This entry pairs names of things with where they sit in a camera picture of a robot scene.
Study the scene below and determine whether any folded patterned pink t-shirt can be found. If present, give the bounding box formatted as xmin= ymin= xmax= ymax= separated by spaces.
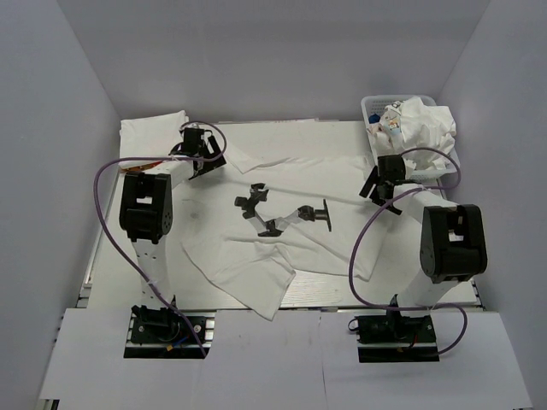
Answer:
xmin=120 ymin=161 xmax=161 ymax=173

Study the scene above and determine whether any white printed t-shirt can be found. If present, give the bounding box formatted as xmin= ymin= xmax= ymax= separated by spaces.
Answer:
xmin=368 ymin=96 xmax=458 ymax=171

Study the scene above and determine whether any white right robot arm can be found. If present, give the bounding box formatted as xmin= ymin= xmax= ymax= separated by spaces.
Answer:
xmin=360 ymin=154 xmax=487 ymax=341

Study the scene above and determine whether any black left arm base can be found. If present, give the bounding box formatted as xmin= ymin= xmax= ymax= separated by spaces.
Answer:
xmin=123 ymin=305 xmax=215 ymax=360

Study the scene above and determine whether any folded white t-shirt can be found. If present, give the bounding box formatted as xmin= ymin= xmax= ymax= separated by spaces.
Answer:
xmin=119 ymin=110 xmax=189 ymax=158

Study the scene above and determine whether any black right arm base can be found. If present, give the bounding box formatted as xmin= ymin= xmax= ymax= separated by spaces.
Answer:
xmin=348 ymin=311 xmax=439 ymax=364

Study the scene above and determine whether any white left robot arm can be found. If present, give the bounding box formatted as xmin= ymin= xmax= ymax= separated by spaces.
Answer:
xmin=119 ymin=121 xmax=226 ymax=309

